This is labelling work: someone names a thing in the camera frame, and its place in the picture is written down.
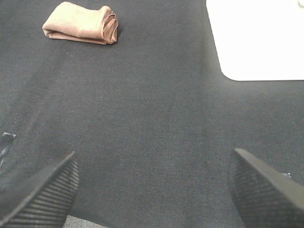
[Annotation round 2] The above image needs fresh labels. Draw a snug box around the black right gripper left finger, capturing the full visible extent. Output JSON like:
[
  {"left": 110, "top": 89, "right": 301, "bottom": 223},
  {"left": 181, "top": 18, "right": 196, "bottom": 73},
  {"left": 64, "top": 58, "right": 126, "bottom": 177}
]
[{"left": 0, "top": 151, "right": 79, "bottom": 228}]

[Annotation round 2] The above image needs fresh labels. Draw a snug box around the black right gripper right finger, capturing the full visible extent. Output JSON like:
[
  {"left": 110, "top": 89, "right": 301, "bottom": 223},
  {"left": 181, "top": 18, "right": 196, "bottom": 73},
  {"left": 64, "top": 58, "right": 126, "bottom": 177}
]
[{"left": 228, "top": 148, "right": 304, "bottom": 228}]

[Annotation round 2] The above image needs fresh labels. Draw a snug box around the brown microfiber towel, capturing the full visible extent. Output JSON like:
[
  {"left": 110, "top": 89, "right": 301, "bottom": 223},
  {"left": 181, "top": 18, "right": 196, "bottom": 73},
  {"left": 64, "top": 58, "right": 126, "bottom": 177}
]
[{"left": 42, "top": 1, "right": 118, "bottom": 45}]

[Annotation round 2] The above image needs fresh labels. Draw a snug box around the black table cloth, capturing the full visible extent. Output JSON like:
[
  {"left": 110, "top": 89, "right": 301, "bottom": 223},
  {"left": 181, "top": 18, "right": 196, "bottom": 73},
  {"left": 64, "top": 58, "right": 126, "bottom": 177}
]
[{"left": 0, "top": 0, "right": 304, "bottom": 228}]

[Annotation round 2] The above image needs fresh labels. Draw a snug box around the pale green plastic basket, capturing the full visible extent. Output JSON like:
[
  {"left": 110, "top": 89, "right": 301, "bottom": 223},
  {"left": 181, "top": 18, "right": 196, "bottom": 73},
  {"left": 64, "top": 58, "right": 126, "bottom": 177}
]
[{"left": 206, "top": 0, "right": 304, "bottom": 81}]

